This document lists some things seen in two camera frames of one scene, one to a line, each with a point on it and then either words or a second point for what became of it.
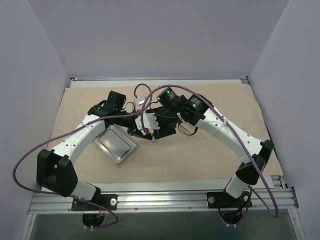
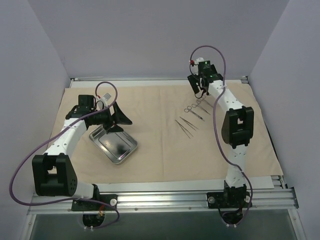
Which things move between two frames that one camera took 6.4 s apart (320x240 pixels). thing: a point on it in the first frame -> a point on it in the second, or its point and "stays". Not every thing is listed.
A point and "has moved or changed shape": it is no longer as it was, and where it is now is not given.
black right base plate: (222, 200) stays
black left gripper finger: (148, 136) -> (119, 117)
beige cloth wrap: (201, 155) stays
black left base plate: (108, 201) stays
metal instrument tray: (115, 142) stays
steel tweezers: (186, 134) has moved or changed shape
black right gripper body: (163, 130) -> (194, 84)
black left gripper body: (137, 131) -> (111, 118)
